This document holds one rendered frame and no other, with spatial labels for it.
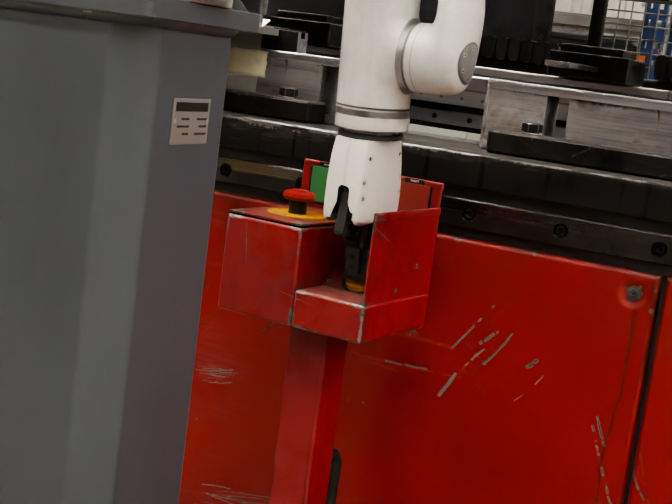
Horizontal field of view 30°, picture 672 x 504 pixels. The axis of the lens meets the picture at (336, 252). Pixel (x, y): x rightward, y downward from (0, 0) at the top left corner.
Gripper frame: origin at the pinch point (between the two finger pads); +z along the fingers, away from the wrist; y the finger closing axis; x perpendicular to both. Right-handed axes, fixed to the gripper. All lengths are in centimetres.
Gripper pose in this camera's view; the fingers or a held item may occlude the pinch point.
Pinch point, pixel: (359, 263)
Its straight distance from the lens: 146.5
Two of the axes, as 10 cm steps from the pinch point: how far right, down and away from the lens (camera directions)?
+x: 8.5, 1.9, -5.0
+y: -5.3, 1.5, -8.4
